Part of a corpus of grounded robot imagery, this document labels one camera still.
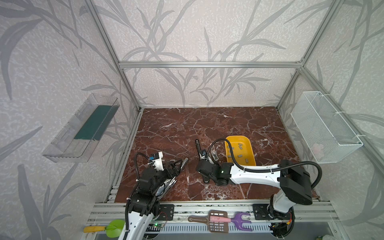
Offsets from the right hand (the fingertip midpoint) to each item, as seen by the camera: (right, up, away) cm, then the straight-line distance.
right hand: (204, 163), depth 84 cm
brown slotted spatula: (+5, -27, -13) cm, 30 cm away
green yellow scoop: (-42, -25, -16) cm, 51 cm away
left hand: (-13, +5, -6) cm, 15 cm away
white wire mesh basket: (+53, +16, -22) cm, 59 cm away
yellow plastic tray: (+26, +5, +13) cm, 29 cm away
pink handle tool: (+7, -22, -14) cm, 27 cm away
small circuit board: (-24, -27, -13) cm, 38 cm away
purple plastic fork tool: (+16, -23, -14) cm, 32 cm away
